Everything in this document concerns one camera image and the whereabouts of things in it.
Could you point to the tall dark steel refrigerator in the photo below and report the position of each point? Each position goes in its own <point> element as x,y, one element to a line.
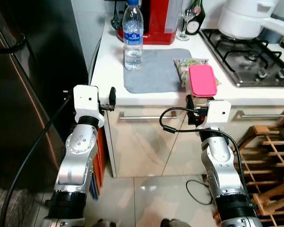
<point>19,94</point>

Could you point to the plastic food bag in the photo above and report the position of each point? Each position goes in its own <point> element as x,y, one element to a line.
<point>181,71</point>

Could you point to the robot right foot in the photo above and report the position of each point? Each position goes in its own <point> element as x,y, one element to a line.
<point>172,223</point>

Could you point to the grey dish mat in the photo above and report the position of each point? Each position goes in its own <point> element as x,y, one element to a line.
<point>151,71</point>

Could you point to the beige kitchen cabinet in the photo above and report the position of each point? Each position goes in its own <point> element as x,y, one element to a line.
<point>142,146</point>

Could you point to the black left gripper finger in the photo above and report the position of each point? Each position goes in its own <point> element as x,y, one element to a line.
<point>112,96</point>

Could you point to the steel gas hob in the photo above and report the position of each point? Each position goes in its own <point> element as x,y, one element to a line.
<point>255,71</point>

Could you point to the wooden slatted rack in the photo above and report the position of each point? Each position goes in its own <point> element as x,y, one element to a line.
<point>261,130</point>

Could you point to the red kitchen appliance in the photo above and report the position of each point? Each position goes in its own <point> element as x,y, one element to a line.
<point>158,23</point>

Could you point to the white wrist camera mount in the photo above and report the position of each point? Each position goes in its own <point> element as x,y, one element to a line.
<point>85,101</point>
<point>217,113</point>

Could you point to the dark glass bottle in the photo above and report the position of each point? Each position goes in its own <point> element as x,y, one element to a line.
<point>196,23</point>

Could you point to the clear container with pink lid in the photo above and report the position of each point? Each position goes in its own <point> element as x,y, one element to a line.
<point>202,80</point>

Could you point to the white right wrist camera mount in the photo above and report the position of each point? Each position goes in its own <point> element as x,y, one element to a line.
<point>217,113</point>

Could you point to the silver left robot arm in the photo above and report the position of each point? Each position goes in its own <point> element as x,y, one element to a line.
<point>75,156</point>

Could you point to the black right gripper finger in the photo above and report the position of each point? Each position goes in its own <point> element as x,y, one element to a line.
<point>190,101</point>

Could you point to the blue flat board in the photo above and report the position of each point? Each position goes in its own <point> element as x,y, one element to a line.
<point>93,189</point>

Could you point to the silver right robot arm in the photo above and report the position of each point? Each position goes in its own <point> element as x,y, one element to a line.
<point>222,165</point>

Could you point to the orange flat board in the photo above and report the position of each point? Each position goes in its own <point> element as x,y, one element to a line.
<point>100,156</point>

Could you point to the clear wine glass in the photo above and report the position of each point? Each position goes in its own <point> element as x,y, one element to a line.
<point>184,19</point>

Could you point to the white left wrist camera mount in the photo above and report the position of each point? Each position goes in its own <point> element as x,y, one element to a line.
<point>85,101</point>

